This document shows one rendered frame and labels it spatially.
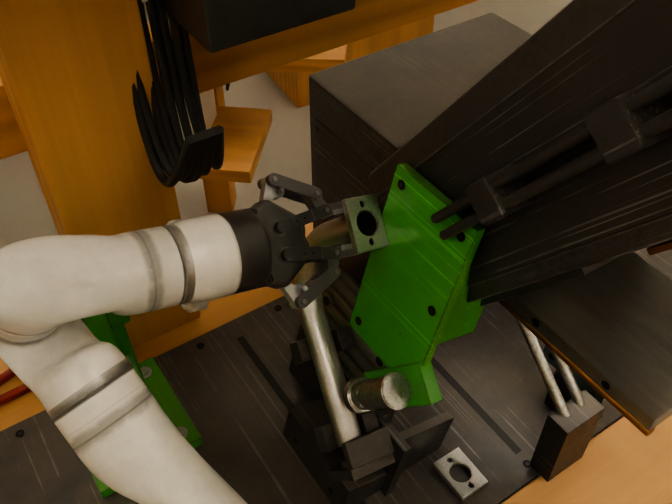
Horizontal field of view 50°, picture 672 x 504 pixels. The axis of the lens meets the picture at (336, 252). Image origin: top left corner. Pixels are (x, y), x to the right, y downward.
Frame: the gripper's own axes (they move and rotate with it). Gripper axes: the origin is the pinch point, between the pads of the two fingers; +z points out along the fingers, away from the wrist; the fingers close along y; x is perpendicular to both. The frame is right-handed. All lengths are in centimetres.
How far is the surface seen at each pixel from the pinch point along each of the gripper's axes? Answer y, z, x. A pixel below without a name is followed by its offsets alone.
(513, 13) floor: 99, 257, 177
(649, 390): -21.6, 17.1, -17.7
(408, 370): -15.5, 2.7, -1.1
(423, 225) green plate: -1.6, 2.9, -8.3
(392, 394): -17.3, 0.3, -0.8
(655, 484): -37.5, 31.4, -5.3
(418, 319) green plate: -10.4, 2.9, -4.3
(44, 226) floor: 33, 18, 202
